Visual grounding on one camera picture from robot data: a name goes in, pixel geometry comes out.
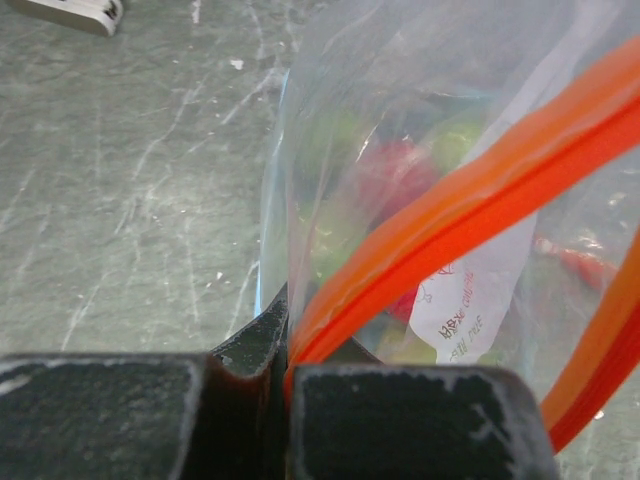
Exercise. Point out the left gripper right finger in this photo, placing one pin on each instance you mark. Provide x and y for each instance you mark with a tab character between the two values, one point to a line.
356	418

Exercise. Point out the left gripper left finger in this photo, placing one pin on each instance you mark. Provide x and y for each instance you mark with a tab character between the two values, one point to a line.
215	414

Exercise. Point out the light blue plastic basket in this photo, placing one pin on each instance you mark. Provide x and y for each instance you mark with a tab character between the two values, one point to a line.
272	270

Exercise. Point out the clear zip bag orange zipper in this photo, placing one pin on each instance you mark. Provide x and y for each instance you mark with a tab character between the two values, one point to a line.
590	123

